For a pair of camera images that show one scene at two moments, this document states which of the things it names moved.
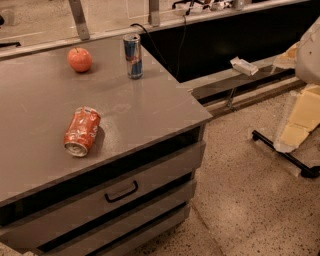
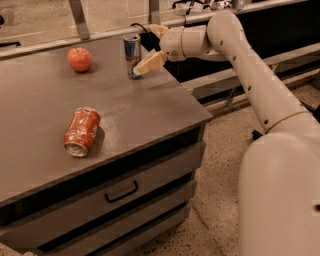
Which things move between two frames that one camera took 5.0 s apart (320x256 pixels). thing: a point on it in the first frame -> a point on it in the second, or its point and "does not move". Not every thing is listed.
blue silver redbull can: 133,55 does not move
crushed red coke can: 81,131 does not move
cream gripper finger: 304,117 -> 157,59
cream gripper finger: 288,59 -> 158,29
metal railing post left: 78,12 does not move
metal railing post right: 154,12 does not move
